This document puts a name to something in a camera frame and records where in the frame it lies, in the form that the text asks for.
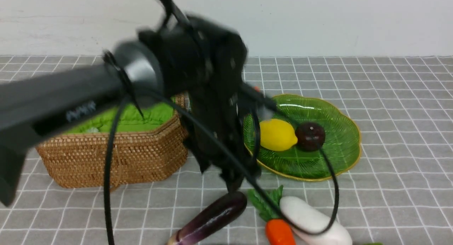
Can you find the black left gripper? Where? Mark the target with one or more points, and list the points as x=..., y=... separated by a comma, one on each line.
x=205, y=59

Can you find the yellow lemon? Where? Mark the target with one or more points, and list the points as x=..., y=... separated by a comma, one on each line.
x=277, y=135

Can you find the dark purple round fruit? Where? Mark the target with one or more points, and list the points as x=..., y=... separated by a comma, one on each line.
x=311, y=136

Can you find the purple eggplant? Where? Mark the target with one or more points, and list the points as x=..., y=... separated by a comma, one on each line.
x=216, y=216

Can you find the white radish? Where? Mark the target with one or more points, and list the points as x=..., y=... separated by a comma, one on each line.
x=308, y=218

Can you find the orange carrot with green leaves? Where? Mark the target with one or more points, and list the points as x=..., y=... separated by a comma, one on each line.
x=277, y=231

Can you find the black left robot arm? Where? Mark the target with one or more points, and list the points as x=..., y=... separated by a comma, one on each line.
x=36, y=109

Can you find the woven rattan basket green lining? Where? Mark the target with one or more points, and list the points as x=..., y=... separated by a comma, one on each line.
x=76, y=160

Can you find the green leaf-shaped glass plate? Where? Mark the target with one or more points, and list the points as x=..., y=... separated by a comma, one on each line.
x=342, y=144

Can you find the grey checked tablecloth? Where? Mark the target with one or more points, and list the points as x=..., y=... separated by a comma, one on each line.
x=400, y=192

